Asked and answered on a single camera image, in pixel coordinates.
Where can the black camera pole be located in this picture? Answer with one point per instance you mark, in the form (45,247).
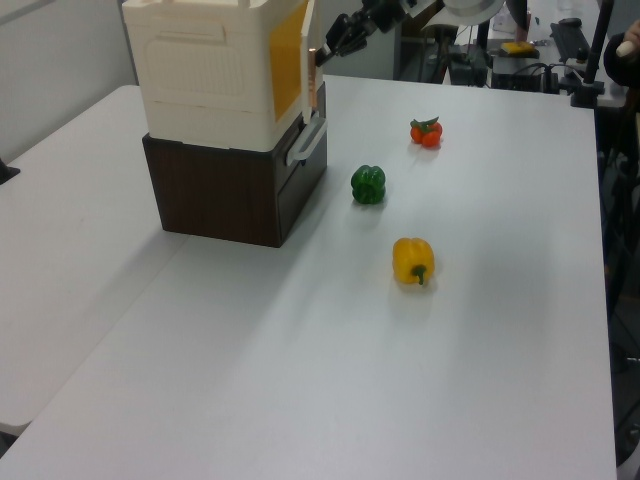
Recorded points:
(598,40)

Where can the green bell pepper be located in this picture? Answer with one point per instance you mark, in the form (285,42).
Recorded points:
(369,184)

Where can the person's hand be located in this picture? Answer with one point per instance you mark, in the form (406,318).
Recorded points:
(629,44)

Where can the black equipment box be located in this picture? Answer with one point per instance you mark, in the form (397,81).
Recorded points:
(520,72)

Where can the dark brown drawer unit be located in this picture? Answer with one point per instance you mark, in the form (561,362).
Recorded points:
(220,195)

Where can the cream plastic cabinet box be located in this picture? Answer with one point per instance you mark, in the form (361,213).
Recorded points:
(200,70)

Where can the red tomato bunch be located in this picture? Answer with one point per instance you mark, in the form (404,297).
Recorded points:
(426,132)

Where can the yellow sponge object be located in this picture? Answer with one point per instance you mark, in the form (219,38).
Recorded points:
(517,48)

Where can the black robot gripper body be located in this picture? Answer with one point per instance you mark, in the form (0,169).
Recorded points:
(346,34)

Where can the black computer mouse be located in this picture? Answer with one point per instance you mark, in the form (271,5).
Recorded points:
(570,21)

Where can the black pole clamp base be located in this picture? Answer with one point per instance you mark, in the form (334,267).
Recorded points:
(587,94)

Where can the black keyboard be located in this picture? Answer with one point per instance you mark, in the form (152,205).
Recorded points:
(569,42)

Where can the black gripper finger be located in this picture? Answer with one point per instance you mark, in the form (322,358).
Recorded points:
(324,56)
(354,46)

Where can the black stand foot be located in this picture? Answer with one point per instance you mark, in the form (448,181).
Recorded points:
(7,172)

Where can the yellow bell pepper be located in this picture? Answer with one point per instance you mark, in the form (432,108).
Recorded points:
(412,261)

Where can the cream cabinet door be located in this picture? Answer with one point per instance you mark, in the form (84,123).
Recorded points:
(311,65)

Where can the Franka robot arm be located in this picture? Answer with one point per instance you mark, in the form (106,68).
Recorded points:
(430,10)

